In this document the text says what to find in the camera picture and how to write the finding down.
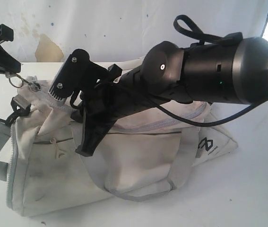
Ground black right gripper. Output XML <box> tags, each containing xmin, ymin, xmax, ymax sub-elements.
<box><xmin>75</xmin><ymin>66</ymin><xmax>171</xmax><ymax>157</ymax></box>

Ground white fabric backpack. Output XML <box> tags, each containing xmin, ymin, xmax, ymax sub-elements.
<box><xmin>0</xmin><ymin>77</ymin><xmax>238</xmax><ymax>217</ymax></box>

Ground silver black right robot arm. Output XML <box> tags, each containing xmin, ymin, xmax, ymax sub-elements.
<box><xmin>76</xmin><ymin>37</ymin><xmax>268</xmax><ymax>157</ymax></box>

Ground white backdrop cloth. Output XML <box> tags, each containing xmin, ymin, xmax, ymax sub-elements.
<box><xmin>0</xmin><ymin>0</ymin><xmax>268</xmax><ymax>62</ymax></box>

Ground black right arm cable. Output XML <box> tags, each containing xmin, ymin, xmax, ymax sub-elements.
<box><xmin>157</xmin><ymin>15</ymin><xmax>259</xmax><ymax>127</ymax></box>

